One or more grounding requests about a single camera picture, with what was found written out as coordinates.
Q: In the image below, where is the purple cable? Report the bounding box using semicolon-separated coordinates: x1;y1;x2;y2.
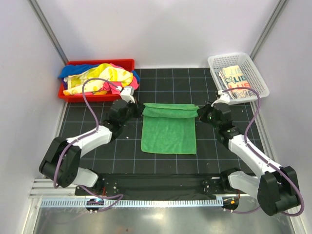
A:
53;78;124;211
220;87;305;216

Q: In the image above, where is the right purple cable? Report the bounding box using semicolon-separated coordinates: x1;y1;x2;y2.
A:
220;87;305;216

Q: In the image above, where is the blue towel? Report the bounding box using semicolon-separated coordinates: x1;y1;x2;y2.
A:
58;63;141;85

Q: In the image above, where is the green towel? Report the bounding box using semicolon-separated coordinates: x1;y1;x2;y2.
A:
141;103;199;155

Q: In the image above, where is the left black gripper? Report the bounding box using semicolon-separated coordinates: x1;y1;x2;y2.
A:
119;97;145;126

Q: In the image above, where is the black grid mat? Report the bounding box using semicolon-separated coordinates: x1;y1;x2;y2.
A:
56;68;251;174

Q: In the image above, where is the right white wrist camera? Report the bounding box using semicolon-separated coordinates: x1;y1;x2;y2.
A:
211;90;230;107

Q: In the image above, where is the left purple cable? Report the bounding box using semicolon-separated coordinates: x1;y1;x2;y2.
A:
53;78;124;211

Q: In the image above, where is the printed rabbit towel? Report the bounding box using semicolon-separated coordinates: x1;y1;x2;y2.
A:
218;65;255;99

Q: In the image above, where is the pink towel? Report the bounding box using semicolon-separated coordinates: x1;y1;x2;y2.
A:
99;63;140;95

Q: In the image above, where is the aluminium frame rail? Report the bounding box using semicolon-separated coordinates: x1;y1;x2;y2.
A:
29;179;76;198

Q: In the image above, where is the red plastic bin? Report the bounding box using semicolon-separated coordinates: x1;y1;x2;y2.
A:
58;58;135;103

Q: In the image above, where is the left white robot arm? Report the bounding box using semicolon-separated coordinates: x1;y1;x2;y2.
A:
39;99;145;195

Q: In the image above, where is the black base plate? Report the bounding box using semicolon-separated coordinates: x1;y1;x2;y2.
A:
73;174;244;201

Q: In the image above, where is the yellow white towel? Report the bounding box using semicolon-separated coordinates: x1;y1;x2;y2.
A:
59;63;138;96

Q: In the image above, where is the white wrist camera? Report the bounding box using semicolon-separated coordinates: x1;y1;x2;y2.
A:
117;86;135;103
211;90;230;107

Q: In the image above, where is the slotted cable duct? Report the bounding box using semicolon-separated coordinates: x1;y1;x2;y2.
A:
40;197;223;208

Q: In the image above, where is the white perforated basket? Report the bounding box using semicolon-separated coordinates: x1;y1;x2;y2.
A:
208;52;270;98

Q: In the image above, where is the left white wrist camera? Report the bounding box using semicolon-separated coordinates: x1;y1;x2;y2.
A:
117;86;135;103

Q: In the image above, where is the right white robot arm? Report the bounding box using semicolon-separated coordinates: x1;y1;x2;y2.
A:
197;103;304;216

